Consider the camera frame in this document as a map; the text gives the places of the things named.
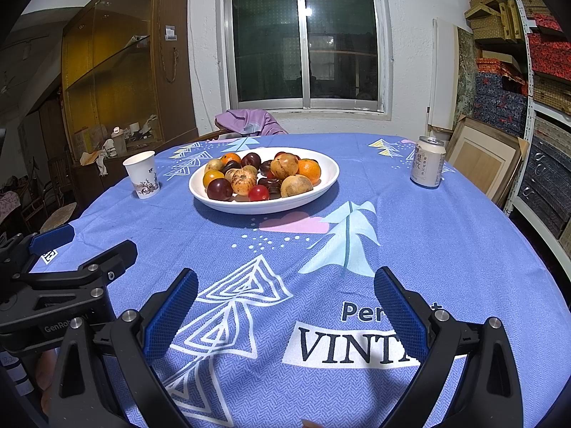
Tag large tan round fruit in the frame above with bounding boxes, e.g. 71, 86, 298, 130
231, 169, 258, 196

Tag white board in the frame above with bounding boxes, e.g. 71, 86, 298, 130
427, 18, 460, 133

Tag wooden cabinet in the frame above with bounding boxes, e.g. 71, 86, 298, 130
60, 0, 199, 179

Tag stack of dark patterned boxes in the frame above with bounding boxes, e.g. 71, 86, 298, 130
475, 71, 571, 238

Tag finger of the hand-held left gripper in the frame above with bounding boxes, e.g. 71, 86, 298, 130
11, 239, 138, 310
0, 224, 76, 277

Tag mottled panel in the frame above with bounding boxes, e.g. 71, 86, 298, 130
455, 27, 481, 122

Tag stack of woven boxes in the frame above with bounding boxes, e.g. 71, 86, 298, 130
464, 0, 571, 43

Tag purple cloth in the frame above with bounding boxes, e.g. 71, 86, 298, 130
215, 108, 288, 138

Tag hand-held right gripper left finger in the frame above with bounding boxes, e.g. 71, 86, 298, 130
47, 268, 199, 428

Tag cardboard box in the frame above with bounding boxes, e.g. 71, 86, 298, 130
74, 127, 108, 155

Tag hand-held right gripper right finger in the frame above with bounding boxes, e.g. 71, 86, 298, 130
374, 266, 525, 428

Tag wooden chair with tan seat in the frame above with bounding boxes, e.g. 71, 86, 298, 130
20, 154, 79, 233

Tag sliding window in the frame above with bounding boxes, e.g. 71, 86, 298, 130
216, 0, 393, 121

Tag white oval plate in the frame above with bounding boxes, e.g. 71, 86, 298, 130
188, 146, 340, 215

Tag white paper cup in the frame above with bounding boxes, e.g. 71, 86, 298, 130
122, 151, 160, 199

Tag stack of red patterned boxes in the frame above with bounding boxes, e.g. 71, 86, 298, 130
475, 12, 571, 86

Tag white plastic bottle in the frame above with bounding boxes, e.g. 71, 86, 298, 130
111, 126, 127, 157

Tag person's left hand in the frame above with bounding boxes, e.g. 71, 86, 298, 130
35, 348, 61, 406

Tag wooden picture frame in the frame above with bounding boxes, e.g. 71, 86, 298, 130
446, 116, 530, 206

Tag white beverage can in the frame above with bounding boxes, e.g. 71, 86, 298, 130
410, 136, 447, 189

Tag tan-orange round fruit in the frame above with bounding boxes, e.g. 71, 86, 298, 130
271, 153, 300, 180

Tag white metal shelf rack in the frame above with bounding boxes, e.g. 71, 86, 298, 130
502, 0, 571, 241

